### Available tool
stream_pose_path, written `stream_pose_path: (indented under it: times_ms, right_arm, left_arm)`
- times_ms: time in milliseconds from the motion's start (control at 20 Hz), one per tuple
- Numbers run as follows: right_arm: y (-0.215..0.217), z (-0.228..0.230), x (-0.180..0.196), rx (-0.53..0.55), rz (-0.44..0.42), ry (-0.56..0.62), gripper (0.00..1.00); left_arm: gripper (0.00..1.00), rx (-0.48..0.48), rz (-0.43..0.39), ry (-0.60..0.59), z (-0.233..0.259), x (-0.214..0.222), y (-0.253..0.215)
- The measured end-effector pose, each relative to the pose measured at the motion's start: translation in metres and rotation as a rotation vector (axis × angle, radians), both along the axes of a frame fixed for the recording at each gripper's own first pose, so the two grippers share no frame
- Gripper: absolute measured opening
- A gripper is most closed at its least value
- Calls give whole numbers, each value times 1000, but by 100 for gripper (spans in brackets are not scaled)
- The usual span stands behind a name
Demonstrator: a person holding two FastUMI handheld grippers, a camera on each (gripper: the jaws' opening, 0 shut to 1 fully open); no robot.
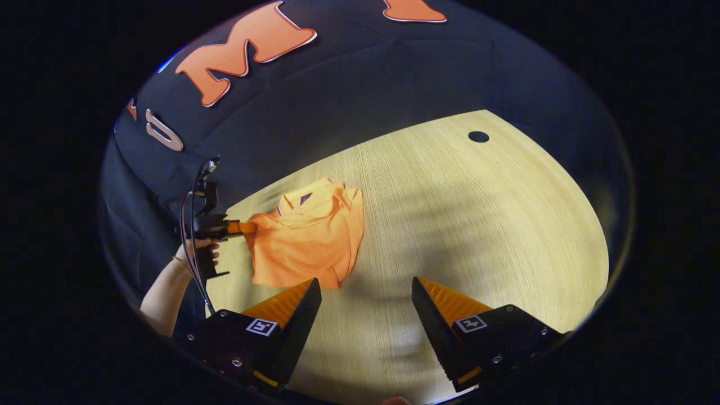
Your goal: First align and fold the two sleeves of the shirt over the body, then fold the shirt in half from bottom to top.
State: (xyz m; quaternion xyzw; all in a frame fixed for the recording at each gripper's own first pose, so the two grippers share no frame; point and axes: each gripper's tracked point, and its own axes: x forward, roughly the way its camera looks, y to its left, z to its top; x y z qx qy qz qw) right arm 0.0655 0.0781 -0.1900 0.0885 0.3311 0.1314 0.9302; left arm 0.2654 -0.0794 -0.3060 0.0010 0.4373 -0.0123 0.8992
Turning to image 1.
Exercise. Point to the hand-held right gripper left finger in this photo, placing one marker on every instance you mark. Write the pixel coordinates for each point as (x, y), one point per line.
(295, 337)

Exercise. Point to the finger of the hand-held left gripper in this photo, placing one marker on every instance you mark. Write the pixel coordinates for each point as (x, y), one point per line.
(243, 227)

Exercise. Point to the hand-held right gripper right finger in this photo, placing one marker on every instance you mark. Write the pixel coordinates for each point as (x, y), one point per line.
(436, 337)

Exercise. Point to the orange T-shirt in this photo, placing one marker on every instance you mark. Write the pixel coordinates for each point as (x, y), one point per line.
(309, 242)

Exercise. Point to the black backdrop cloth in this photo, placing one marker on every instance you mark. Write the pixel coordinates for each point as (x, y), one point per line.
(349, 84)

